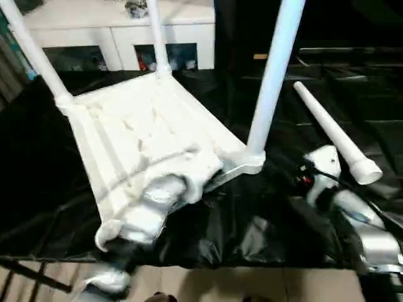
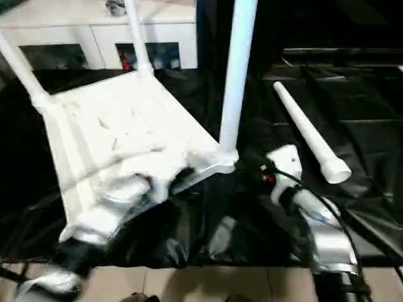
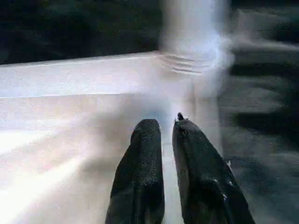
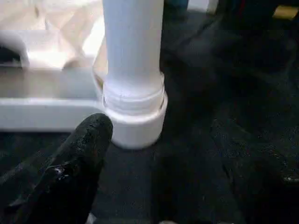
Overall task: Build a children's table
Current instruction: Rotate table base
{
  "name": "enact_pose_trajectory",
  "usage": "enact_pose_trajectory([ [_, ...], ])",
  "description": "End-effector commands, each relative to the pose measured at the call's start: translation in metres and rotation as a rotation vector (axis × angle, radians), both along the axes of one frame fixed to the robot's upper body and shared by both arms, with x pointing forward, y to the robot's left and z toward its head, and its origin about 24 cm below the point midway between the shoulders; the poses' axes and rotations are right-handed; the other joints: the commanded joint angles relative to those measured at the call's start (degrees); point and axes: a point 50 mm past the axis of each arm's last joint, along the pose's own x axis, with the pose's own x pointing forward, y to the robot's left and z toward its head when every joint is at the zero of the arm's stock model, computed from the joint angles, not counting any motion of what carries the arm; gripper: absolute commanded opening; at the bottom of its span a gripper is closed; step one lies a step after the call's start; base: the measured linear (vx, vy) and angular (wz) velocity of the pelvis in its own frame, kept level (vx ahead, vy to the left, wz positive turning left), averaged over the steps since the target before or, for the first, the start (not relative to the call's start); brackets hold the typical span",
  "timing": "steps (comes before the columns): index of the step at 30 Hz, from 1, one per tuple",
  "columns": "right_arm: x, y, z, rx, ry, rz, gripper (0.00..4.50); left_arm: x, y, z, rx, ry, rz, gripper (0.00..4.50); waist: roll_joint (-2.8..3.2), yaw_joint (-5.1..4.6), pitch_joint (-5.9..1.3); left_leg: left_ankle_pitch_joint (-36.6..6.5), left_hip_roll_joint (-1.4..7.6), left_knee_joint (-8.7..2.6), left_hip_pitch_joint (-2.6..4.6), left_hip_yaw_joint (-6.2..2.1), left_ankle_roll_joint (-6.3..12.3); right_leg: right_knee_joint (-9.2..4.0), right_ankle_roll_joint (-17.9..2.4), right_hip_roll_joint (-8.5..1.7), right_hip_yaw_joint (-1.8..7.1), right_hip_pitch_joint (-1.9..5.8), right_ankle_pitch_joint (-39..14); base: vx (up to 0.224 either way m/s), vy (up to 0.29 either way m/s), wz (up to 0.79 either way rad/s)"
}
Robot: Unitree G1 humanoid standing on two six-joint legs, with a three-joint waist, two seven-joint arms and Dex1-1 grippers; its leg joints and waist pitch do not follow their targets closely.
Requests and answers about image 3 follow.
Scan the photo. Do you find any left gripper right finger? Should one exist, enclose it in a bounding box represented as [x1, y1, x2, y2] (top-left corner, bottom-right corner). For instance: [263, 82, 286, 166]
[172, 112, 256, 224]

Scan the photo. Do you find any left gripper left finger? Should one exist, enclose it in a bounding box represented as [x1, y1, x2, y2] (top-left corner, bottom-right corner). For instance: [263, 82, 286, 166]
[105, 118, 165, 224]

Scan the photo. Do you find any white plastic table top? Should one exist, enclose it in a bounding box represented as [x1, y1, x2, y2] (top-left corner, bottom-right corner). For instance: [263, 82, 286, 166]
[0, 52, 222, 224]

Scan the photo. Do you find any white plastic table leg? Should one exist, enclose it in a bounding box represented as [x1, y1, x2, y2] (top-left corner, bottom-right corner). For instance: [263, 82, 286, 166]
[160, 0, 234, 98]

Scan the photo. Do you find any black work mat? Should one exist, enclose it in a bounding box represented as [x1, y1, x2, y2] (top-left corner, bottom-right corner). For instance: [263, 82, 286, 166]
[0, 0, 299, 224]

